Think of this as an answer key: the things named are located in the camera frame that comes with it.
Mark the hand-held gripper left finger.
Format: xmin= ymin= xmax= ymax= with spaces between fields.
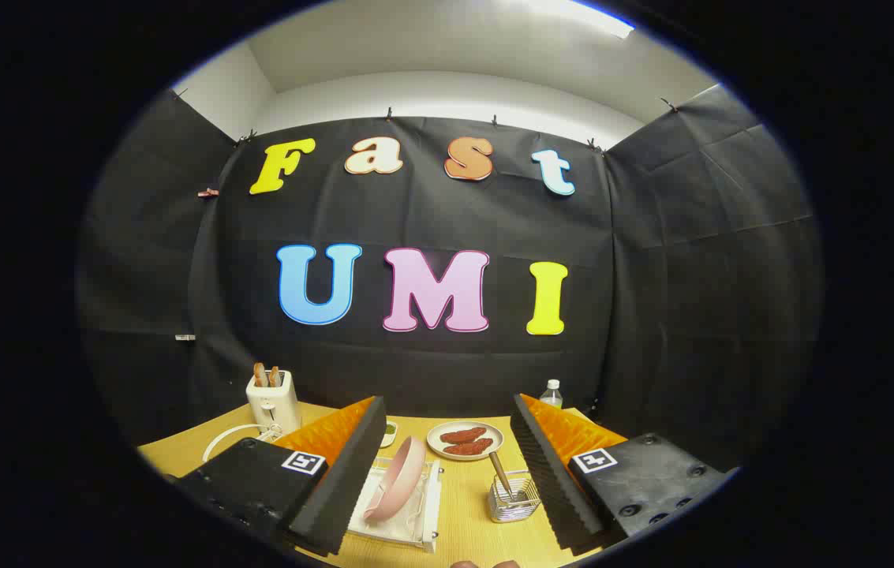
xmin=166 ymin=396 xmax=388 ymax=557

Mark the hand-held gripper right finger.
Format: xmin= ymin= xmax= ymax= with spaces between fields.
xmin=510 ymin=393 xmax=739 ymax=553

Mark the metal wire basket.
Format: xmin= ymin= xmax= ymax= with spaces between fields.
xmin=488 ymin=471 xmax=542 ymax=523

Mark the wooden handle metal spoon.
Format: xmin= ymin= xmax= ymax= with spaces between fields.
xmin=489 ymin=451 xmax=518 ymax=502

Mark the pink plate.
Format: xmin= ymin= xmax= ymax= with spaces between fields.
xmin=364 ymin=435 xmax=428 ymax=523

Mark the white wire dish rack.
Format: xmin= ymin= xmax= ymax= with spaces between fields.
xmin=348 ymin=456 xmax=445 ymax=553

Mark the beige round plate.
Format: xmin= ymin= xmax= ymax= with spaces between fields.
xmin=426 ymin=420 xmax=504 ymax=461

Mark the white toaster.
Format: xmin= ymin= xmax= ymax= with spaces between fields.
xmin=246 ymin=371 xmax=301 ymax=435

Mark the black backdrop cloth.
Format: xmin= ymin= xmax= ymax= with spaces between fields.
xmin=76 ymin=85 xmax=822 ymax=474

